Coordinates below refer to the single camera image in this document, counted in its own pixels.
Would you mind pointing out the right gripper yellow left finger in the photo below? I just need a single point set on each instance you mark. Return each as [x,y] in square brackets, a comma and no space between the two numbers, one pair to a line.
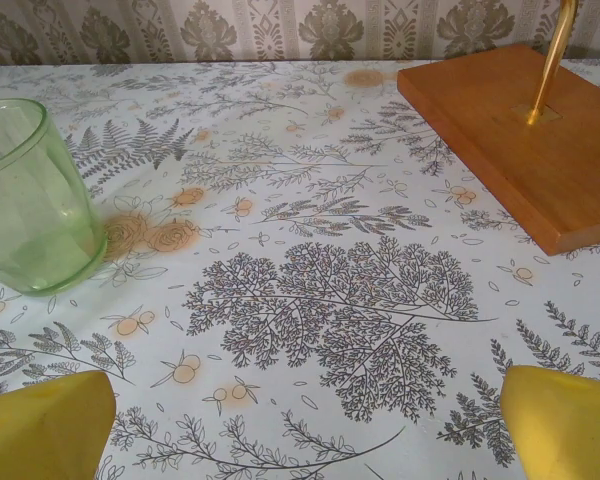
[45,430]

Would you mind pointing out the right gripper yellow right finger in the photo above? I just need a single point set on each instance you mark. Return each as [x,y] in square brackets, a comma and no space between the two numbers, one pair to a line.
[570,430]

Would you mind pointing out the green glass tumbler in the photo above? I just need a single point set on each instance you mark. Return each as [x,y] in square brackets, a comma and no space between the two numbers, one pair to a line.
[35,210]

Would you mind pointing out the wooden base gold glass rack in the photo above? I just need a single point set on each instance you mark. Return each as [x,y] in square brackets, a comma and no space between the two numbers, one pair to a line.
[510,160]

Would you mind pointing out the floral print tablecloth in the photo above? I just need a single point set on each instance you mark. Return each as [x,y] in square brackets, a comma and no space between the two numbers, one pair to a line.
[300,210]

